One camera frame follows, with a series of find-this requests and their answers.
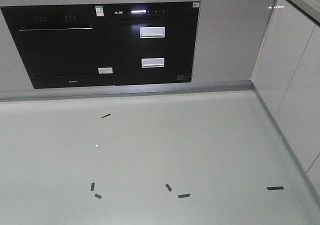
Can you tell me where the grey cabinet door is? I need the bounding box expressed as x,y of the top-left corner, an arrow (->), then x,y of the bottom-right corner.
192,0 -> 274,84

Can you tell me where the black built-in dishwasher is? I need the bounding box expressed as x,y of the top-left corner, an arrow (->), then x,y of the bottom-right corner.
1,4 -> 115,89

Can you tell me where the upper silver drawer handle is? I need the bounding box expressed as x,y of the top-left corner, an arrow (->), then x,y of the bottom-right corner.
139,26 -> 166,39

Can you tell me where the black drawer sterilizer cabinet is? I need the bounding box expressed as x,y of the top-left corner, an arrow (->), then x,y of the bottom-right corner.
103,1 -> 200,86

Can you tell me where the lower silver drawer handle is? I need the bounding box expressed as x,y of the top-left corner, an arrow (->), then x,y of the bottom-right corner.
141,57 -> 165,68

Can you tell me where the grey side cabinet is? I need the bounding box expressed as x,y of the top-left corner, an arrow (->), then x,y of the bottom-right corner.
252,0 -> 320,191

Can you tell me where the green energy label sticker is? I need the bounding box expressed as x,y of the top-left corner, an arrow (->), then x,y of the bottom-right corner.
94,5 -> 104,17

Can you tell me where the silver drawer handle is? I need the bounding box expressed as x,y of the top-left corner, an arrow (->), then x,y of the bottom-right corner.
139,26 -> 166,39
141,57 -> 165,68

